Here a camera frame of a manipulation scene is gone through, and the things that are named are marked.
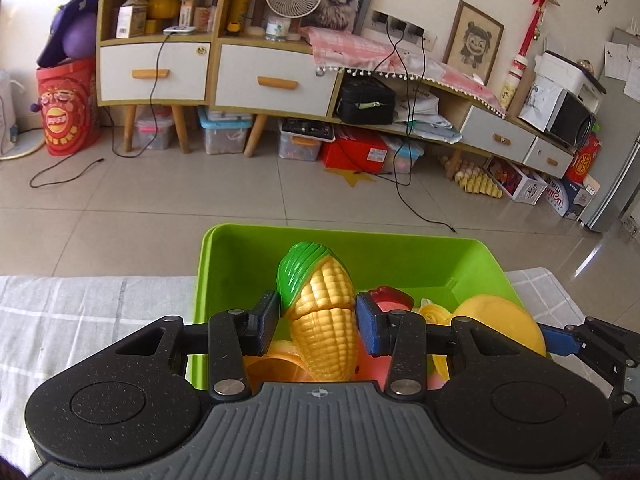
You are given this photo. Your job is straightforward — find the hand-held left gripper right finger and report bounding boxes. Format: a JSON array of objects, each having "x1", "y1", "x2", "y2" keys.
[{"x1": 356, "y1": 292, "x2": 556, "y2": 403}]

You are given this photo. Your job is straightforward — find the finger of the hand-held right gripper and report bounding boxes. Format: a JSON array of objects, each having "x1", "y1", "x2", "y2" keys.
[{"x1": 542, "y1": 316, "x2": 640, "y2": 411}]

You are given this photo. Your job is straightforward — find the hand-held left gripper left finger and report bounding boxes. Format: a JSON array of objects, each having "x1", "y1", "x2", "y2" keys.
[{"x1": 85, "y1": 290, "x2": 281, "y2": 403}]

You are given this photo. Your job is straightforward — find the toy corn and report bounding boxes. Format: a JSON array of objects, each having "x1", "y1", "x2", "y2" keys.
[{"x1": 276, "y1": 241, "x2": 361, "y2": 382}]

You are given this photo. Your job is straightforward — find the yellow toy pot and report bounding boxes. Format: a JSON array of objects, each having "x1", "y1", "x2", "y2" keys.
[{"x1": 452, "y1": 294, "x2": 547, "y2": 358}]

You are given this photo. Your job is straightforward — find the green plastic box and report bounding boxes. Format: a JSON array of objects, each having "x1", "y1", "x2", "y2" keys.
[{"x1": 186, "y1": 223, "x2": 532, "y2": 391}]

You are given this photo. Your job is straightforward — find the red toy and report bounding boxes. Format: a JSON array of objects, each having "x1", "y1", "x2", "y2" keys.
[{"x1": 370, "y1": 285, "x2": 416, "y2": 313}]

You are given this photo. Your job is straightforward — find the orange toy lid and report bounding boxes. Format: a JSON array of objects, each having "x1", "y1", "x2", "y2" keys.
[{"x1": 242, "y1": 340, "x2": 321, "y2": 396}]

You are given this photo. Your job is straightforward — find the pink rubber toy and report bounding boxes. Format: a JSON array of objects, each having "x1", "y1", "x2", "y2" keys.
[{"x1": 357, "y1": 355, "x2": 451, "y2": 393}]

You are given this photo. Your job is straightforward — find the white blue carton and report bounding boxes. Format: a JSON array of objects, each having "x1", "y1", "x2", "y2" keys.
[{"x1": 542, "y1": 176, "x2": 598, "y2": 221}]

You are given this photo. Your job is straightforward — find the yellow star mat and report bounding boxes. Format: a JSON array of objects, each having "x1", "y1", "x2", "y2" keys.
[{"x1": 325, "y1": 166, "x2": 376, "y2": 188}]

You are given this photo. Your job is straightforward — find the white red printed carton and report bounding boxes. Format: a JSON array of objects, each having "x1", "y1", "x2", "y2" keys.
[{"x1": 484, "y1": 156, "x2": 550, "y2": 204}]

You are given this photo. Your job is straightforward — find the clear box with pastel contents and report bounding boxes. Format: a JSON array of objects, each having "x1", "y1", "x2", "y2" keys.
[{"x1": 382, "y1": 137, "x2": 426, "y2": 175}]

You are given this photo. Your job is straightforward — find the red cardboard box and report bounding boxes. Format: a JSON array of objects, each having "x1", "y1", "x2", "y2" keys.
[{"x1": 320, "y1": 127, "x2": 390, "y2": 176}]

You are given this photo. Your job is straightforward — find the yellow egg tray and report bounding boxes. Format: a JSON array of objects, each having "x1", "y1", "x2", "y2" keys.
[{"x1": 452, "y1": 157, "x2": 503, "y2": 200}]

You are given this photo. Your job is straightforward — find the red printed gift box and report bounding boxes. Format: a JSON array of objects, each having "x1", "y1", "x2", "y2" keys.
[{"x1": 565, "y1": 135, "x2": 603, "y2": 183}]

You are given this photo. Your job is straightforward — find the clear box with black top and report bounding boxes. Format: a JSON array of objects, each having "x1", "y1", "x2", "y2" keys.
[{"x1": 277, "y1": 117, "x2": 337, "y2": 162}]

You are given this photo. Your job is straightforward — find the grey checkered cloth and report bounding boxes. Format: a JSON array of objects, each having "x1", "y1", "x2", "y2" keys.
[{"x1": 0, "y1": 267, "x2": 596, "y2": 480}]

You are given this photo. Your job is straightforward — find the small white low drawer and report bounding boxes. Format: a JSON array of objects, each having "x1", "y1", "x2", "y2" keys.
[{"x1": 522, "y1": 137, "x2": 575, "y2": 179}]

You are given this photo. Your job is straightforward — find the blue lid storage box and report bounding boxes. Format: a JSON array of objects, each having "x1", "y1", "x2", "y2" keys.
[{"x1": 197, "y1": 107, "x2": 253, "y2": 157}]

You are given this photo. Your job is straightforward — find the grey refrigerator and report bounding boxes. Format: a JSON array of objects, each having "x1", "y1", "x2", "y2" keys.
[{"x1": 582, "y1": 27, "x2": 640, "y2": 233}]

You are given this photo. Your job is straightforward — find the stack of papers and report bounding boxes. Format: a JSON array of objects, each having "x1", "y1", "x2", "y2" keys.
[{"x1": 395, "y1": 85, "x2": 463, "y2": 145}]

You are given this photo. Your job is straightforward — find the clear storage box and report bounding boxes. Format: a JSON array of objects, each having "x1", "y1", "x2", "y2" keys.
[{"x1": 134, "y1": 107, "x2": 177, "y2": 152}]

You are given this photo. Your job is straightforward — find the black microwave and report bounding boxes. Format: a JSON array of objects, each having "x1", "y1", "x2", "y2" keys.
[{"x1": 545, "y1": 87, "x2": 598, "y2": 148}]

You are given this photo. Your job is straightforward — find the black bag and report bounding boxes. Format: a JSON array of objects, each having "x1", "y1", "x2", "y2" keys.
[{"x1": 335, "y1": 77, "x2": 397, "y2": 126}]

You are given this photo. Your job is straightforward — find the large white low drawer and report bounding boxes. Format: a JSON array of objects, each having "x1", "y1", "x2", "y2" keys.
[{"x1": 460, "y1": 106, "x2": 543, "y2": 153}]

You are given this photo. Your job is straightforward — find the white paper bag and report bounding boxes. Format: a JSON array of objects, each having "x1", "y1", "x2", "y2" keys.
[{"x1": 517, "y1": 80, "x2": 563, "y2": 133}]

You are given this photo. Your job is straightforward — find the low wooden cabinet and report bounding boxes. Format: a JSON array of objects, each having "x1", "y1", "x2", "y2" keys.
[{"x1": 330, "y1": 72, "x2": 576, "y2": 181}]

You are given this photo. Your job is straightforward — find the white cartoon tube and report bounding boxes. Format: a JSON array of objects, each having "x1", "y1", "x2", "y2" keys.
[{"x1": 500, "y1": 57, "x2": 531, "y2": 112}]

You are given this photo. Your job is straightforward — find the white cabinet drawer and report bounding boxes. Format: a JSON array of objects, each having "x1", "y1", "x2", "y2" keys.
[{"x1": 215, "y1": 43, "x2": 339, "y2": 113}]

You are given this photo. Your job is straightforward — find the white printer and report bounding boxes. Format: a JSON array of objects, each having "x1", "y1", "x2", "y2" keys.
[{"x1": 534, "y1": 50, "x2": 608, "y2": 98}]

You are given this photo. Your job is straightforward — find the pink tasselled cloth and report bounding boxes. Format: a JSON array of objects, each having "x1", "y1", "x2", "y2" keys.
[{"x1": 306, "y1": 26, "x2": 506, "y2": 118}]

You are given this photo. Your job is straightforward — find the red printed bucket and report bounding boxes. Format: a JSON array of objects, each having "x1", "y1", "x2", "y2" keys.
[{"x1": 35, "y1": 57, "x2": 101, "y2": 158}]

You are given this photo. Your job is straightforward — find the white round stand base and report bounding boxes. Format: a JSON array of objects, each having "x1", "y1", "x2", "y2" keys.
[{"x1": 0, "y1": 127, "x2": 47, "y2": 162}]

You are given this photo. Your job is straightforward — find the white drawer with lock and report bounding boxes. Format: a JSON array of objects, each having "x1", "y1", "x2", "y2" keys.
[{"x1": 99, "y1": 41, "x2": 211, "y2": 102}]

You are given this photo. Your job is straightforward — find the wooden shelf cabinet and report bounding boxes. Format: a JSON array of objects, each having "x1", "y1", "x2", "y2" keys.
[{"x1": 96, "y1": 0, "x2": 346, "y2": 156}]

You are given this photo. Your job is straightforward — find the framed cartoon picture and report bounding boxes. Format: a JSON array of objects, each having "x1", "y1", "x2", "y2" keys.
[{"x1": 442, "y1": 0, "x2": 505, "y2": 86}]

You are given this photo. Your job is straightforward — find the yellow can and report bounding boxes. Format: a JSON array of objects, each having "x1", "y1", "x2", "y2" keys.
[{"x1": 227, "y1": 0, "x2": 252, "y2": 36}]

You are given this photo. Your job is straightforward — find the yellow round tin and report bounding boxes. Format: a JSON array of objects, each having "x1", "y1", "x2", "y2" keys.
[{"x1": 146, "y1": 0, "x2": 181, "y2": 33}]

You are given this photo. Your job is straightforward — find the small white carton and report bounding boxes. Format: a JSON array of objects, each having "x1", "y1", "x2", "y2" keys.
[{"x1": 116, "y1": 4, "x2": 148, "y2": 39}]

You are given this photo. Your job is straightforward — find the black cable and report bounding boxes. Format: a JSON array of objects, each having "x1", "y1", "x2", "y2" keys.
[
  {"x1": 28, "y1": 30, "x2": 173, "y2": 188},
  {"x1": 372, "y1": 17, "x2": 457, "y2": 233}
]

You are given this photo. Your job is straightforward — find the wall outlets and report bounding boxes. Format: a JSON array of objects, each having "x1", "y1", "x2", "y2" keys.
[{"x1": 371, "y1": 10, "x2": 437, "y2": 51}]

